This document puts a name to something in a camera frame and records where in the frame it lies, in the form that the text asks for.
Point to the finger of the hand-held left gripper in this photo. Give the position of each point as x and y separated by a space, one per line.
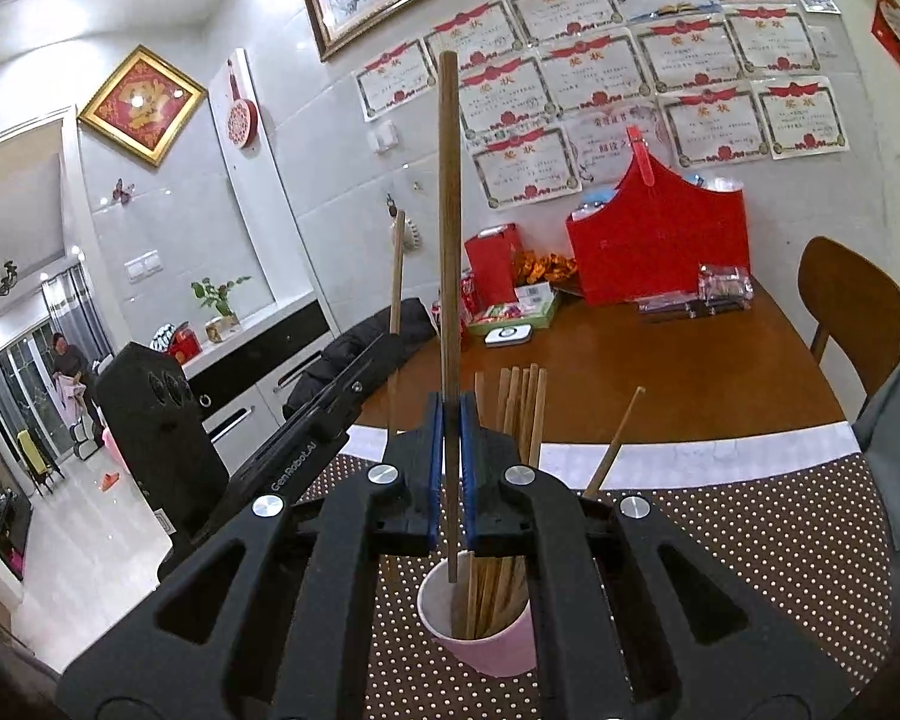
307 442

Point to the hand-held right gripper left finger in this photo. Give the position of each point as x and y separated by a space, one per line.
436 465

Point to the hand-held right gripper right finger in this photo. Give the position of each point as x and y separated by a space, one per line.
469 465

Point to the bundle of wooden chopsticks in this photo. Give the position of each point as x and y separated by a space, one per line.
532 405

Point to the long wooden chopstick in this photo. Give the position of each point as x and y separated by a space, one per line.
397 277
448 240

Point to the pink paper cup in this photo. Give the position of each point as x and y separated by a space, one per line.
487 656

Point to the small pink floor object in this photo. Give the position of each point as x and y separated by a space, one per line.
109 480

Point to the red container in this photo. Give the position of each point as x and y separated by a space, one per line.
184 345

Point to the black and white cabinet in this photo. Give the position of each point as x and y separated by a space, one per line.
270 360

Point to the yellow chair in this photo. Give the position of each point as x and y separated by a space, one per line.
30 450

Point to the white oval device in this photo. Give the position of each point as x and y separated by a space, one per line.
508 335

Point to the black jacket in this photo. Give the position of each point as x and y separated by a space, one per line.
418 330

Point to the green potted plant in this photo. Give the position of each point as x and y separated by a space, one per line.
217 296

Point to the grey window curtain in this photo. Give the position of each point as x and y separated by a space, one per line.
82 300

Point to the red green snack packet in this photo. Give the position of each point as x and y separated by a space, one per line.
499 313

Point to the green tray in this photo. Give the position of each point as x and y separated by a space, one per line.
546 320

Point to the small white box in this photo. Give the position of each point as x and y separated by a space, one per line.
536 296

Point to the low television stand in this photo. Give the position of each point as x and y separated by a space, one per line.
11 532

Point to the red gift box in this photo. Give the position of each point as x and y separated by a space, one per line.
493 262

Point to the orange snack bags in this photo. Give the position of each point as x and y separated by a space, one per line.
547 266

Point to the hanging round brush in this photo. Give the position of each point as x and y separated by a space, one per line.
412 232

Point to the white patterned cloth strip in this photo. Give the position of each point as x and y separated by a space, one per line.
720 450

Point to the dark flat plastic packet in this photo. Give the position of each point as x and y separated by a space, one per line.
667 305

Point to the red gift basket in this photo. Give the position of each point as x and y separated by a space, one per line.
660 240

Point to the brown polka dot tablecloth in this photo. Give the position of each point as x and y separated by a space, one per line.
757 540

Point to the clear plastic packet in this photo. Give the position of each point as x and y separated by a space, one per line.
724 285

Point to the gold framed red picture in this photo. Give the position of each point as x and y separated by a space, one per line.
142 105

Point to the wooden chair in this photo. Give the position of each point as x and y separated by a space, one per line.
855 300

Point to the person's grey clothing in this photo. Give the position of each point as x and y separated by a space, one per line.
896 435

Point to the white wall switch plate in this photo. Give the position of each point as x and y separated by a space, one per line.
141 266

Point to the butterfly wall ornament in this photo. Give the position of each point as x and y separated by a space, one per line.
122 191

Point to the red round wall ornament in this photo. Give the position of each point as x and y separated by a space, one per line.
241 118

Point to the white light switch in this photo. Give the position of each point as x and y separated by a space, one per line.
384 139

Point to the wall of award certificates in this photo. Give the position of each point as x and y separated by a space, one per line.
645 52

